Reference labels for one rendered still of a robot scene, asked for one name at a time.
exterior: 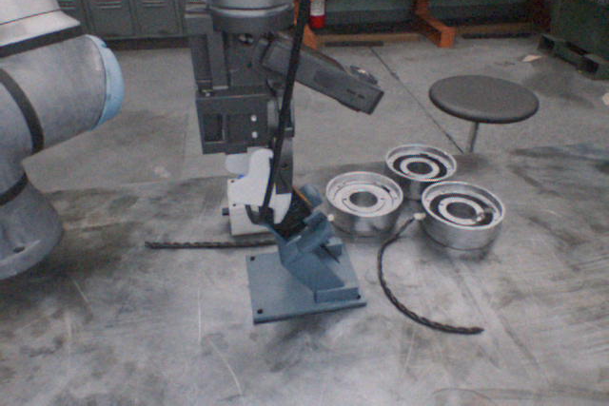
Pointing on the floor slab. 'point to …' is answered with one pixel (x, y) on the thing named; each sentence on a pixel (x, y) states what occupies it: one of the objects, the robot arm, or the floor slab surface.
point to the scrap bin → (579, 10)
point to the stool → (482, 102)
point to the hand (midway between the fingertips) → (281, 202)
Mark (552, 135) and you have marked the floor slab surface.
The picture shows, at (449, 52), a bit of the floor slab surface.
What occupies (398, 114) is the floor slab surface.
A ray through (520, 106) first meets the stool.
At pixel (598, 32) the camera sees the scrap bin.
